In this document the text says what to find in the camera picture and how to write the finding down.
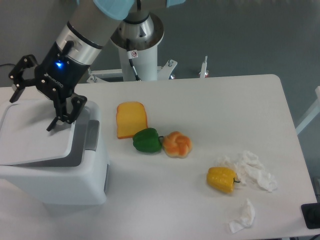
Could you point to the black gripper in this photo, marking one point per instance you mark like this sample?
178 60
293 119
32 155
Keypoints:
59 71

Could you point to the white trash can lid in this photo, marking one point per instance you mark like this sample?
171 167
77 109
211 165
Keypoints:
25 141

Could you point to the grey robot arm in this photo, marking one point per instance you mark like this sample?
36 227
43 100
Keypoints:
80 42

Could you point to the white trash can body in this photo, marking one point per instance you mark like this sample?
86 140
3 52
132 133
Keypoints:
84 184

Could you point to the orange toast slice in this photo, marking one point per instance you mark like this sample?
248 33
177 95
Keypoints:
131 117

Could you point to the green bell pepper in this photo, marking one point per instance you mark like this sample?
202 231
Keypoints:
147 141

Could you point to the braided bread roll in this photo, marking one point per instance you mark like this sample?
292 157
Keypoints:
177 145

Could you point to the yellow bell pepper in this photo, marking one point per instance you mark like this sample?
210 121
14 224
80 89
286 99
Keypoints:
222 179

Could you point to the large crumpled white tissue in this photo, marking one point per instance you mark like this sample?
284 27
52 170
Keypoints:
248 166

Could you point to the small crumpled white tissue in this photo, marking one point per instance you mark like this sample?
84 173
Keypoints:
245 219

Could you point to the black device at edge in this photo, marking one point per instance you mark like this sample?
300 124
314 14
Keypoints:
311 215

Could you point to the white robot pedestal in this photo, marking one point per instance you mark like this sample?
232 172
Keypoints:
137 39

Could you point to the white levelling foot post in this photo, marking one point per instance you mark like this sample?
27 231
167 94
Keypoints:
204 72

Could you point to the white frame at right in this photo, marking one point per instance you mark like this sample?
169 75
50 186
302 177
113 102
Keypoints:
310 113

